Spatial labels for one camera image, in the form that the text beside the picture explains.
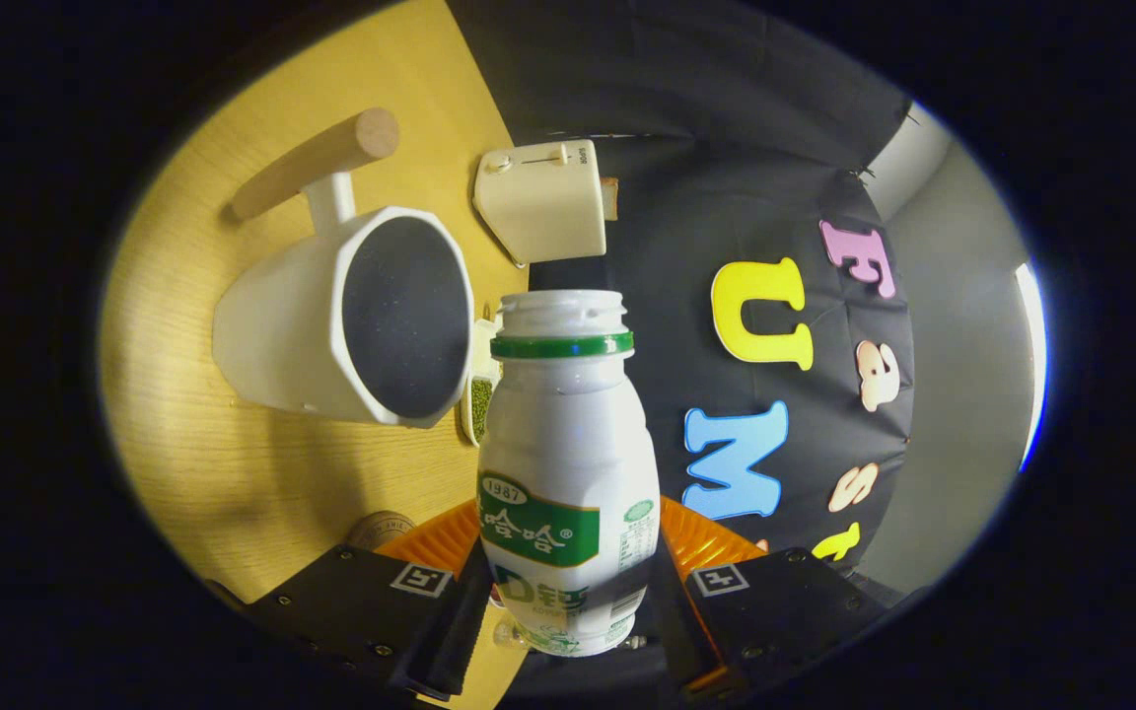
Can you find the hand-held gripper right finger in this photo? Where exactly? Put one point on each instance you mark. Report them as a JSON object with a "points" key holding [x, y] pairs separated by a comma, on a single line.
{"points": [[785, 602]]}

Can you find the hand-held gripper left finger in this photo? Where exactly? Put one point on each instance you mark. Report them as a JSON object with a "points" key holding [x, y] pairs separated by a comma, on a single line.
{"points": [[361, 602]]}

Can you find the round cork coaster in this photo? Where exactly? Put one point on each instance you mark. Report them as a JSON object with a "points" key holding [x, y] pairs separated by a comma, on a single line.
{"points": [[381, 528]]}

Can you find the white juice bottle green label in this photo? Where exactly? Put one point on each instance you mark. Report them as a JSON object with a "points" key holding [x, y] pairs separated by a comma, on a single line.
{"points": [[568, 434]]}

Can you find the wooden table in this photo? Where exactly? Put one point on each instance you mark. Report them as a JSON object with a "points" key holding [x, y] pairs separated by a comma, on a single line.
{"points": [[223, 463]]}

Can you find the white divided condiment dish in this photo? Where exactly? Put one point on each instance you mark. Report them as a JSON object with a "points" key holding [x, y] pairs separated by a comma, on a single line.
{"points": [[479, 399]]}

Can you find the cream toaster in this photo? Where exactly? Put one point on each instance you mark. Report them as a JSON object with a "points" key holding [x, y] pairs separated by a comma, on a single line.
{"points": [[543, 207]]}

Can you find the toast slice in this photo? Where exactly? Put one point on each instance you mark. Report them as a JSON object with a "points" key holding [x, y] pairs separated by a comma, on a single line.
{"points": [[609, 197]]}

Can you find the black backdrop cloth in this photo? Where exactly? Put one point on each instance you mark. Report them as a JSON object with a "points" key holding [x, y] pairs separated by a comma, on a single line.
{"points": [[706, 148]]}

